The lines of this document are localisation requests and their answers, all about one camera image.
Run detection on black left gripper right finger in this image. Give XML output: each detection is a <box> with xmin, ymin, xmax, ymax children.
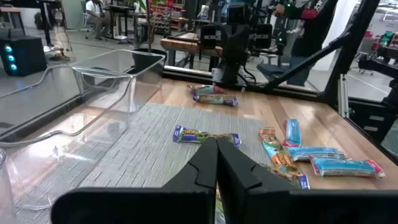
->
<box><xmin>216</xmin><ymin>138</ymin><xmax>398</xmax><ymax>224</ymax></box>

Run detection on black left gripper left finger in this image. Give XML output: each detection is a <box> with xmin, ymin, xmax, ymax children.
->
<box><xmin>51</xmin><ymin>138</ymin><xmax>219</xmax><ymax>224</ymax></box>

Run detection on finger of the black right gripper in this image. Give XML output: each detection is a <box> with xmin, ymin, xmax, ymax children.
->
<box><xmin>200</xmin><ymin>24</ymin><xmax>223</xmax><ymax>50</ymax></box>
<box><xmin>248</xmin><ymin>23</ymin><xmax>274</xmax><ymax>50</ymax></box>

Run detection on blue granola bar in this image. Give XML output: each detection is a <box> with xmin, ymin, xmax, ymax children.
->
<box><xmin>308</xmin><ymin>156</ymin><xmax>387</xmax><ymax>180</ymax></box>
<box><xmin>286</xmin><ymin>146</ymin><xmax>346</xmax><ymax>162</ymax></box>
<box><xmin>282</xmin><ymin>118</ymin><xmax>302</xmax><ymax>148</ymax></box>

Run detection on red wrapped granola bar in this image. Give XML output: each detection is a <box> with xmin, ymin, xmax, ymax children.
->
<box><xmin>187</xmin><ymin>83</ymin><xmax>225</xmax><ymax>95</ymax></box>

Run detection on orange wrapped granola bar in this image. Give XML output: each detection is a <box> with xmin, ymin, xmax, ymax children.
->
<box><xmin>258</xmin><ymin>126</ymin><xmax>304</xmax><ymax>181</ymax></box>

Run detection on wooden workbench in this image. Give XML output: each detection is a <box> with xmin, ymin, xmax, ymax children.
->
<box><xmin>160</xmin><ymin>32</ymin><xmax>224</xmax><ymax>71</ymax></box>

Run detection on person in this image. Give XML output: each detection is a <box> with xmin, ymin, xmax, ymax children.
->
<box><xmin>272</xmin><ymin>0</ymin><xmax>340</xmax><ymax>88</ymax></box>
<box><xmin>84</xmin><ymin>0</ymin><xmax>113</xmax><ymax>41</ymax></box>

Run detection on red parts shelf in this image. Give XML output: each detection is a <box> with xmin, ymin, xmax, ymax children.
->
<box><xmin>150</xmin><ymin>2</ymin><xmax>185</xmax><ymax>35</ymax></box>

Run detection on grey woven placemat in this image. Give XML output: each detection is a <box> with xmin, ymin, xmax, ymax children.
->
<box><xmin>15</xmin><ymin>102</ymin><xmax>272</xmax><ymax>224</ymax></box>

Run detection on green potted plant black pot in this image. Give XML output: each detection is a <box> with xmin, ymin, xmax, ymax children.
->
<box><xmin>129</xmin><ymin>0</ymin><xmax>169</xmax><ymax>75</ymax></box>

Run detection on black computer tower cyan lights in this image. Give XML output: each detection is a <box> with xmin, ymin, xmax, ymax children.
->
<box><xmin>0</xmin><ymin>34</ymin><xmax>48</xmax><ymax>78</ymax></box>

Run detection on black aluminium rig frame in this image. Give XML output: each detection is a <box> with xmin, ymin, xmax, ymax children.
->
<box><xmin>161</xmin><ymin>0</ymin><xmax>398</xmax><ymax>166</ymax></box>

